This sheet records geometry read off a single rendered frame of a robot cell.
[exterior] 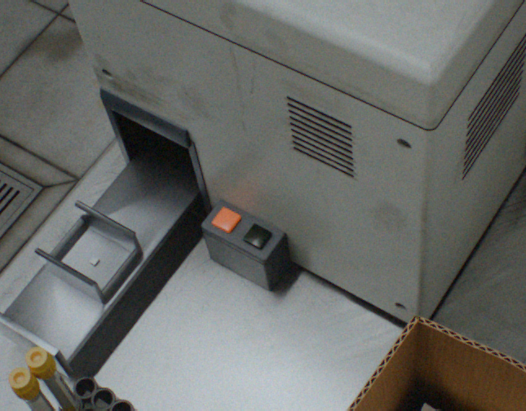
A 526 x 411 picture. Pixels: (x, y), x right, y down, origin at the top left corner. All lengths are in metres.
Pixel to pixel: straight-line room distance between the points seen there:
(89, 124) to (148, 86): 1.33
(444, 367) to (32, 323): 0.31
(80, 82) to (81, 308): 1.36
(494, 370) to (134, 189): 0.33
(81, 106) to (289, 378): 1.37
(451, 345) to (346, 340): 0.16
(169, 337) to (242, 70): 0.25
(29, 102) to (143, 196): 1.31
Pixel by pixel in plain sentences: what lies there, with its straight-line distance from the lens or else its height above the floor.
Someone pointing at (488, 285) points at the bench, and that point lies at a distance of 0.82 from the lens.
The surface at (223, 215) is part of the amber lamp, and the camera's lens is 0.79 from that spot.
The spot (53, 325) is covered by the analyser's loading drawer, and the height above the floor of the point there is 0.92.
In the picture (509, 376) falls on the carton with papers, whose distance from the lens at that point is 0.65.
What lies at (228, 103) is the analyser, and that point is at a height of 1.06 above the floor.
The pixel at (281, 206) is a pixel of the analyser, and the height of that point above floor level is 0.96.
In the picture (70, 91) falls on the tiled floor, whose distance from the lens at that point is 2.12.
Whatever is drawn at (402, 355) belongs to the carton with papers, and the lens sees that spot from 0.65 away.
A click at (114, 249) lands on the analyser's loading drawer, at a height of 0.92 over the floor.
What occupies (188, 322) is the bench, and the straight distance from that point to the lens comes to 0.82.
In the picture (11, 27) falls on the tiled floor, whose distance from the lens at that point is 2.28.
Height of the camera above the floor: 1.60
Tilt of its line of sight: 58 degrees down
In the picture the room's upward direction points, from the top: 11 degrees counter-clockwise
